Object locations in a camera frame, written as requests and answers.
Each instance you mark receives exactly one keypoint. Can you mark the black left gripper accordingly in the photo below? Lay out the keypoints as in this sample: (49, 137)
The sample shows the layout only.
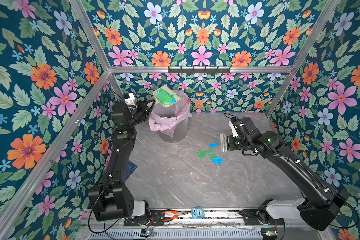
(144, 110)

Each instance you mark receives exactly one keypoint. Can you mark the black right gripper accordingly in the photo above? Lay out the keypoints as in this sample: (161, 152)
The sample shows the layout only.
(230, 147)

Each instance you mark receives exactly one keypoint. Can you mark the light green hand brush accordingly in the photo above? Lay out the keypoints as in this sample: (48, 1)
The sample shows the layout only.
(224, 142)

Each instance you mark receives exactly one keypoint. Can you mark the light green dustpan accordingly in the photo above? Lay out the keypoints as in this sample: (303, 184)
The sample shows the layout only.
(165, 87)

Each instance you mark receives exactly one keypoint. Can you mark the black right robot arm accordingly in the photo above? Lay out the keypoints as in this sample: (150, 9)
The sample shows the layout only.
(320, 203)

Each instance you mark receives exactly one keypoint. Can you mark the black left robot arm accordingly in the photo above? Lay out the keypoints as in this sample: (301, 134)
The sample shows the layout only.
(111, 199)

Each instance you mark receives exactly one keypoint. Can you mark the pink plastic bin liner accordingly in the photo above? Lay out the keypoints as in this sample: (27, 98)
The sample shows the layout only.
(162, 118)

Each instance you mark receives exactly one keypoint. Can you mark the large green paper scrap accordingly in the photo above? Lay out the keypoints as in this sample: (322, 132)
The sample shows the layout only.
(165, 98)

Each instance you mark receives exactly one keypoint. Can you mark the blue paper scrap top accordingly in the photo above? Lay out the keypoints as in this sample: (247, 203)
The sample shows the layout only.
(213, 145)

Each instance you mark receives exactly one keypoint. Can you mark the blue crumpled paper scrap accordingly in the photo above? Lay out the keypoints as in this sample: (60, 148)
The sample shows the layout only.
(217, 160)

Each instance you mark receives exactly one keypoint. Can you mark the blue book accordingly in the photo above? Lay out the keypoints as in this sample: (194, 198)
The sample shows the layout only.
(131, 167)

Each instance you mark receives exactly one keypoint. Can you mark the blue owl figurine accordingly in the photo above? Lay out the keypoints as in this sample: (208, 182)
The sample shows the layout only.
(198, 213)

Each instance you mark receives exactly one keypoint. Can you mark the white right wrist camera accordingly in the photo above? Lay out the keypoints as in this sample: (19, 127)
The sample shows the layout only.
(234, 129)

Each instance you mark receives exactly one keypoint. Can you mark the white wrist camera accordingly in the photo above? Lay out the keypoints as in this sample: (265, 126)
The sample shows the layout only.
(129, 99)
(234, 129)

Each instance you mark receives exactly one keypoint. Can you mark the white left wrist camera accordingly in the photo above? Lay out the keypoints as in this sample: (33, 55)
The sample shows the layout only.
(129, 99)

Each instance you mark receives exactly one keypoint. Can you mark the black wall hook rail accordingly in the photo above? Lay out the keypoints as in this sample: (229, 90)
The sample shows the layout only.
(197, 70)

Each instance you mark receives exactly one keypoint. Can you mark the orange handled pliers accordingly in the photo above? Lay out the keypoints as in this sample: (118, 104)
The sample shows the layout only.
(170, 215)

